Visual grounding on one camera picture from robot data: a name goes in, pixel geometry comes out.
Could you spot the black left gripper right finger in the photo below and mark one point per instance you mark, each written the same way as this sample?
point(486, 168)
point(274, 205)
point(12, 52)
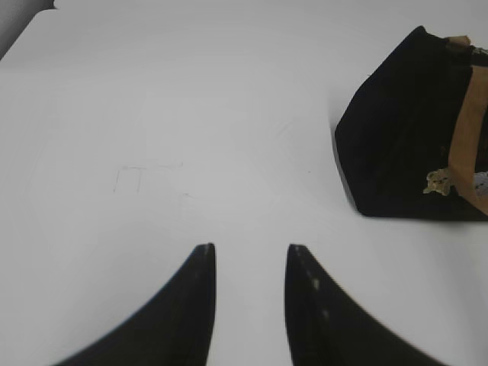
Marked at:
point(325, 326)

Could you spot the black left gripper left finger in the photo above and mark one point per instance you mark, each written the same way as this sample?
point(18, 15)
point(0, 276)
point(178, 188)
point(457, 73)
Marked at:
point(173, 328)

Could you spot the gold zipper pull charm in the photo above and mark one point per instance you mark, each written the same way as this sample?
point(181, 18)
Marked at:
point(438, 181)

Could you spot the black fabric bag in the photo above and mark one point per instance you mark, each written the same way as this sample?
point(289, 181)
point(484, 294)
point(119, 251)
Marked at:
point(423, 109)

